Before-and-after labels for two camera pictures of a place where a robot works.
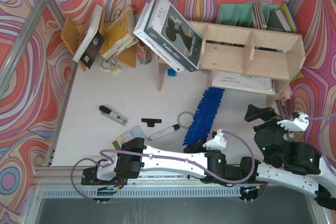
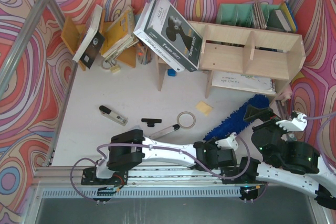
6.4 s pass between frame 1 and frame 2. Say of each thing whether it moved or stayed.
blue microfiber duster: moved
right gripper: stayed
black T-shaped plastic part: stayed
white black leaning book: stayed
